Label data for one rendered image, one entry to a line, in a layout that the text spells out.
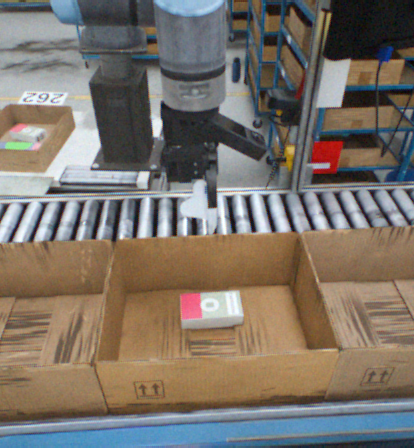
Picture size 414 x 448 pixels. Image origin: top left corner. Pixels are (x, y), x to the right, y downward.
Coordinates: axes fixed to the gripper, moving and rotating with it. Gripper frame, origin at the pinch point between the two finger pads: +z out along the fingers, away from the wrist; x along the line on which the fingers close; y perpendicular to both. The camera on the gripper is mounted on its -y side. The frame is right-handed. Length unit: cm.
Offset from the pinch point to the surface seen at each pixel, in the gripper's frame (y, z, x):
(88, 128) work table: 49, 42, -117
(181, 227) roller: 8, 43, -46
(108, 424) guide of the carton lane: 19.8, 25.6, 24.3
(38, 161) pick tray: 60, 36, -81
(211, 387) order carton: 2.1, 21.8, 21.2
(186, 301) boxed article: 6.1, 25.6, -1.0
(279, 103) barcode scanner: -26, 12, -68
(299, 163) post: -34, 32, -64
